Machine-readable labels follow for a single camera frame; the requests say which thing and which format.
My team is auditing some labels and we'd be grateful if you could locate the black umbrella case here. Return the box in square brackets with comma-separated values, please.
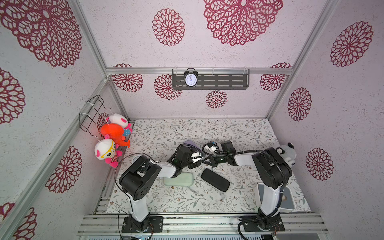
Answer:
[201, 169, 230, 192]

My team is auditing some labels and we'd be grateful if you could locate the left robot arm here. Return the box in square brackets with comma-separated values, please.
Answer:
[114, 142, 207, 233]

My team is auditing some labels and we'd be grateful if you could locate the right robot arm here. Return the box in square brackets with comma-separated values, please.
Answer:
[202, 141, 293, 240]

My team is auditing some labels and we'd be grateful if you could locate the floral table mat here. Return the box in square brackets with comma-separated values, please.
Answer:
[106, 118, 311, 214]

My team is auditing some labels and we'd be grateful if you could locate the husky plush toy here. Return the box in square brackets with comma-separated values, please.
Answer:
[276, 143, 297, 167]

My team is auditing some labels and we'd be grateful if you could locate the orange plush toy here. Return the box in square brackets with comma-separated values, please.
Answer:
[100, 123, 131, 148]

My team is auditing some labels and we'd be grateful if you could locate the black alarm clock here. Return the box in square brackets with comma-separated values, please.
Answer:
[184, 68, 199, 87]

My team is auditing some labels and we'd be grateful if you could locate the white pink plush top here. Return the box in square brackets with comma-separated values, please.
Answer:
[107, 114, 133, 137]

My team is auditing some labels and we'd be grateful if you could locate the grey tray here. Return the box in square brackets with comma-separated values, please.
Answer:
[256, 183, 296, 214]

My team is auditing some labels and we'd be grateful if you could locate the white plush with glasses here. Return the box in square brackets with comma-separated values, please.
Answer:
[94, 139, 123, 168]

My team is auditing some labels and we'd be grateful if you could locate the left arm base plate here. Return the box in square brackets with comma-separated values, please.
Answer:
[122, 216, 164, 233]

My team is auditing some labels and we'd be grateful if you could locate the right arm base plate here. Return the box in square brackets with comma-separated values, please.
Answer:
[240, 214, 285, 232]

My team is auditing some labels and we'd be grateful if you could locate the grey wall shelf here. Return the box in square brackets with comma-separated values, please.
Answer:
[171, 69, 250, 90]

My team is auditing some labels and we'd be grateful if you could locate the black wire rack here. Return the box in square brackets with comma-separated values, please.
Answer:
[78, 95, 111, 138]

